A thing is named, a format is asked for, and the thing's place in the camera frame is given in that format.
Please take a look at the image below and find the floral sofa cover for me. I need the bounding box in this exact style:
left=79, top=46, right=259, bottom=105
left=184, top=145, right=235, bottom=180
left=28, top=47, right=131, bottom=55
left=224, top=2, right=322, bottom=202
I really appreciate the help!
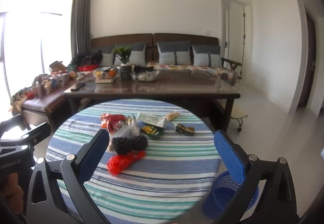
left=148, top=62, right=238, bottom=85

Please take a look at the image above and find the beige bread packet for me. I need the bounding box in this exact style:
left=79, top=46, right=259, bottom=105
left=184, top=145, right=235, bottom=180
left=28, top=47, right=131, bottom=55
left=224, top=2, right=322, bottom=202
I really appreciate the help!
left=165, top=111, right=181, bottom=122

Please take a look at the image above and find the white door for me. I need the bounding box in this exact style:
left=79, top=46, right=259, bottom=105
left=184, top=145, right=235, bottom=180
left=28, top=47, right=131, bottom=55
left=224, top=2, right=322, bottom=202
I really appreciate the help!
left=221, top=0, right=251, bottom=80

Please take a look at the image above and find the white and gold snack packet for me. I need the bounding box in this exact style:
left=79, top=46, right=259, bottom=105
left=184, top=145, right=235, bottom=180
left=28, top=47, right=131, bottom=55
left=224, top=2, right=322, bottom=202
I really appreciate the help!
left=125, top=114, right=140, bottom=136

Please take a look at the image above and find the round striped-cloth table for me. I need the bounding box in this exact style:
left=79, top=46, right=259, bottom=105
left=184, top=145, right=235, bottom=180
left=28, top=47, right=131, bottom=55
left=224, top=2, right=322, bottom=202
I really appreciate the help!
left=46, top=99, right=222, bottom=224

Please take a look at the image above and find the red mesh bag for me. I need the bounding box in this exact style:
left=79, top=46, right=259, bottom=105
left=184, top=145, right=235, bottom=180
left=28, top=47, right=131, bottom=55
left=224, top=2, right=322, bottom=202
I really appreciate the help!
left=107, top=151, right=147, bottom=176

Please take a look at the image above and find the floral cloth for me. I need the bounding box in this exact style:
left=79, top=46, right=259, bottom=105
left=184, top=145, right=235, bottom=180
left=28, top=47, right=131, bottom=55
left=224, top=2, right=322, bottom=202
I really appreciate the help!
left=10, top=74, right=51, bottom=115

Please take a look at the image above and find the green snack packet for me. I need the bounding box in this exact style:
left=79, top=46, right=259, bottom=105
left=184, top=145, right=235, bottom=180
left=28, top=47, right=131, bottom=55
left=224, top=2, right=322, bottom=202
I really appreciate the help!
left=140, top=125, right=164, bottom=139

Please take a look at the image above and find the window with dark frame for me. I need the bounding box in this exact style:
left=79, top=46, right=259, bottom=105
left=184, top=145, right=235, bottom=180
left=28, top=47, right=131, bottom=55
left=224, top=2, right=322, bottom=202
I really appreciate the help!
left=0, top=0, right=76, bottom=113

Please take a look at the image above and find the black foam net sleeve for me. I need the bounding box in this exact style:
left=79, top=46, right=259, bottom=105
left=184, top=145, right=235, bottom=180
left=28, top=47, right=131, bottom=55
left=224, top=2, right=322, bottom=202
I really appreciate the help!
left=112, top=135, right=148, bottom=155

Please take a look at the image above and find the row of small bottles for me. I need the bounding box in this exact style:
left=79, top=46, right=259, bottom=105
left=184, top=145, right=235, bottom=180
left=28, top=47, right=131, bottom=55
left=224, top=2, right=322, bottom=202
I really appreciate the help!
left=32, top=71, right=72, bottom=99

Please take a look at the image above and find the blue plastic wastebasket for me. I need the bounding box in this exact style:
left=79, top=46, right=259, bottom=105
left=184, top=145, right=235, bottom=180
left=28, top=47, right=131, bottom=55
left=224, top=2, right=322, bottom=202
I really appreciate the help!
left=202, top=170, right=260, bottom=219

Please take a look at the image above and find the open cardboard box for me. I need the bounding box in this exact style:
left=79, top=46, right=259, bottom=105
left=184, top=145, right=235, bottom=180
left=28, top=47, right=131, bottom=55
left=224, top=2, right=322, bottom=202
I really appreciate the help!
left=49, top=61, right=67, bottom=72

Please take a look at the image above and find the white milk carton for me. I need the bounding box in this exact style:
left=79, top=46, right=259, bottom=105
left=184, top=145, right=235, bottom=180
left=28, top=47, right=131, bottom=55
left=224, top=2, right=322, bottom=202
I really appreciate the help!
left=137, top=111, right=167, bottom=129

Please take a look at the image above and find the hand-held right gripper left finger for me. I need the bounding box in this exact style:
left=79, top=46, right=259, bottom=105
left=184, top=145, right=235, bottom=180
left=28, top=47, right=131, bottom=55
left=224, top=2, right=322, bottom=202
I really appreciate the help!
left=27, top=128, right=112, bottom=224

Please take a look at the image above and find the dark wooden coffee table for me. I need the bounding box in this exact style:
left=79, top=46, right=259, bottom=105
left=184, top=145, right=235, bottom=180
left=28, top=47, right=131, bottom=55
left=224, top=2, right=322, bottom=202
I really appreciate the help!
left=63, top=72, right=241, bottom=133

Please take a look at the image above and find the brown sofa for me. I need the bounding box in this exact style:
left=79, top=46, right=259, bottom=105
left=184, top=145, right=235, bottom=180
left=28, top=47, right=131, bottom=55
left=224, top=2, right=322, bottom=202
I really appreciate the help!
left=90, top=33, right=242, bottom=80

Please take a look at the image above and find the person's left hand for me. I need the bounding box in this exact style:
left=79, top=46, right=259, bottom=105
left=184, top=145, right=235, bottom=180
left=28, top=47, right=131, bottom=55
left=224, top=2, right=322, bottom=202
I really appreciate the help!
left=0, top=172, right=25, bottom=214

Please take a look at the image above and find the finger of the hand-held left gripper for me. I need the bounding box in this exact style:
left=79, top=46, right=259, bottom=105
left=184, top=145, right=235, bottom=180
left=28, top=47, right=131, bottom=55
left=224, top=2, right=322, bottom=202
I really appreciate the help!
left=0, top=113, right=30, bottom=131
left=14, top=122, right=51, bottom=154

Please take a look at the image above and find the cream wheeled stool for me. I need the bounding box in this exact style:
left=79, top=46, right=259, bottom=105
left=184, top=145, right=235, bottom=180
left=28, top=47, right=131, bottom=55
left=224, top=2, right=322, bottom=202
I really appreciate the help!
left=228, top=106, right=248, bottom=132

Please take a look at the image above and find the grey curtain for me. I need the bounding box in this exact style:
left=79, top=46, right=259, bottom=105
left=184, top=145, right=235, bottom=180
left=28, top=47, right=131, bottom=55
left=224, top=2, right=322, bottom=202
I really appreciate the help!
left=71, top=0, right=92, bottom=62

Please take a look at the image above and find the dark wooden door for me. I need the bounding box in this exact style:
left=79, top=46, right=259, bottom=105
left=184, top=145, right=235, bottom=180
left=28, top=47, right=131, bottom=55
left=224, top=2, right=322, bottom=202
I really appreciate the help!
left=296, top=10, right=318, bottom=113

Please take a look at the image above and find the green potted plant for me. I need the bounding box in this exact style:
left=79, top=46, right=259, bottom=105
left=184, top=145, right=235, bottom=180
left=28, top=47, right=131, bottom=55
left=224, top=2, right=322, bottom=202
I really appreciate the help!
left=113, top=47, right=132, bottom=65

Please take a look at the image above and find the black bag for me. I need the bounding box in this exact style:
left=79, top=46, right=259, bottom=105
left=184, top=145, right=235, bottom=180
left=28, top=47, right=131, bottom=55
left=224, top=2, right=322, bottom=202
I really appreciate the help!
left=72, top=50, right=103, bottom=67

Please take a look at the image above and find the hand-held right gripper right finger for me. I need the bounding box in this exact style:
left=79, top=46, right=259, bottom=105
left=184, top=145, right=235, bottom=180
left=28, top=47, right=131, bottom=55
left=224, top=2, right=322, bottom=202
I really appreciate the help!
left=213, top=130, right=300, bottom=224

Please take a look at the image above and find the brown side bench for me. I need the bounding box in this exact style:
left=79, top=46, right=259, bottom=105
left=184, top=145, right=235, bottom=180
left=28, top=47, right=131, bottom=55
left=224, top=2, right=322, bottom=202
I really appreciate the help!
left=21, top=72, right=94, bottom=131

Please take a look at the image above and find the gold foil packet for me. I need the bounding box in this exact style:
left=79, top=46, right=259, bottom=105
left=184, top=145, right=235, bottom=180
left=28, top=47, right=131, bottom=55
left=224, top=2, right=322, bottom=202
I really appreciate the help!
left=175, top=123, right=195, bottom=136

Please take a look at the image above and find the glass tray with items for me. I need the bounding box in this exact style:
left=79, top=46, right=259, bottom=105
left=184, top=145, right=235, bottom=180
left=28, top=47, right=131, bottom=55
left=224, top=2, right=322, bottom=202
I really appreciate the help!
left=130, top=65, right=160, bottom=83

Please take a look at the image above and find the fruit bowl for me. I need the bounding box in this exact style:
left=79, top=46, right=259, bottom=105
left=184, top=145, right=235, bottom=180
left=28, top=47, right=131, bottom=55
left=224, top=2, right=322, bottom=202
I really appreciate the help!
left=93, top=67, right=119, bottom=79

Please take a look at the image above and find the grey and white pillow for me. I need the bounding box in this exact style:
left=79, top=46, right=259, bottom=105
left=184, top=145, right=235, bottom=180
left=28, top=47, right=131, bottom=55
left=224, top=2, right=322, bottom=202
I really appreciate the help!
left=95, top=45, right=115, bottom=66
left=192, top=45, right=222, bottom=68
left=156, top=42, right=191, bottom=65
left=114, top=43, right=147, bottom=66

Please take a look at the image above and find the red snack packet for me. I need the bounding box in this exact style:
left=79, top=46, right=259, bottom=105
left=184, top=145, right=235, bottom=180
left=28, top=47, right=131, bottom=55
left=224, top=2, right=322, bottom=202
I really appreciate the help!
left=101, top=113, right=127, bottom=134

